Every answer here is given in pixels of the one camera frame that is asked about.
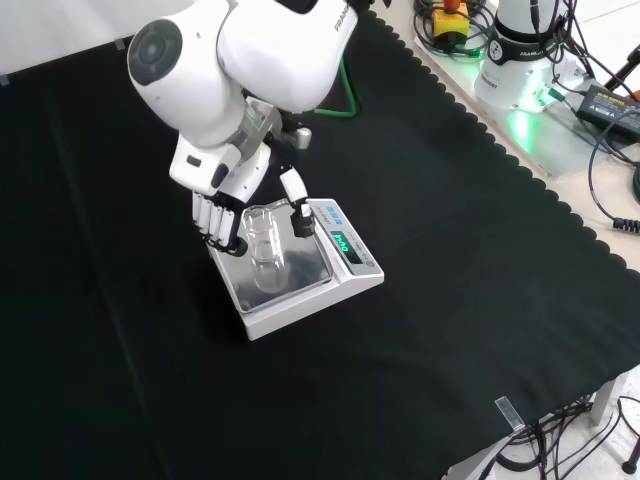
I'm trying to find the clear glass beaker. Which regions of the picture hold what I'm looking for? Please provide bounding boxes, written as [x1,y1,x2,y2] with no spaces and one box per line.
[241,205,289,294]

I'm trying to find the black tripod leg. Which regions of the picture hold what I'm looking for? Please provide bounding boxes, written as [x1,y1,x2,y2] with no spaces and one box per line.
[602,44,640,101]

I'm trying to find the clear tape strip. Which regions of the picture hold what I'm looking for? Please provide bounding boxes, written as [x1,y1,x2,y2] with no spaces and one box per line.
[494,395,525,432]

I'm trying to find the black scalloped cloth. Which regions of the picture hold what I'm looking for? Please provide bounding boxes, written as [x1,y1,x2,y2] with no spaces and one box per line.
[0,4,640,480]

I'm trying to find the black cable with ribbed end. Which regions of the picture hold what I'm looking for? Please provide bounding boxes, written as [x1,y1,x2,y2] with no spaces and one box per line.
[586,119,640,232]

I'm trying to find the yellow stop button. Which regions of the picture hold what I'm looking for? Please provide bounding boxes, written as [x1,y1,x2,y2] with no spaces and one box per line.
[432,0,472,40]

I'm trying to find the black floor cables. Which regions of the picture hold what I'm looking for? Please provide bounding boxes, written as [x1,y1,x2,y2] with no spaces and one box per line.
[497,393,640,480]

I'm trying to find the green cable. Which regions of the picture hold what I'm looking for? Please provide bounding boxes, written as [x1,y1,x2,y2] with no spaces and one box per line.
[313,58,360,121]

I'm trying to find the white table leg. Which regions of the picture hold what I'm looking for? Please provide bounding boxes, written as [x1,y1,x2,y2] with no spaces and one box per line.
[589,372,629,427]

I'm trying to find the white electronic balance steel pan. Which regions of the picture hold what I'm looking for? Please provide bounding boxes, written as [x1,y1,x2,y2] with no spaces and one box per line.
[207,197,386,343]

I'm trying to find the grey metal frame beam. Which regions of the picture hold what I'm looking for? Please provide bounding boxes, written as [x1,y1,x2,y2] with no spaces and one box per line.
[446,433,512,480]

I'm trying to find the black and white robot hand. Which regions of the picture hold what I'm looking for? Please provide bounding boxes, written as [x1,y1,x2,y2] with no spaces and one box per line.
[168,135,317,257]

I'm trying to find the black power adapter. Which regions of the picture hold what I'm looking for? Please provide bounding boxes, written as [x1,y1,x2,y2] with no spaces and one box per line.
[575,83,640,135]

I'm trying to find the grey metal base plate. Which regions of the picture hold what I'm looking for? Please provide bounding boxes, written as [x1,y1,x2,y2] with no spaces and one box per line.
[412,29,640,177]

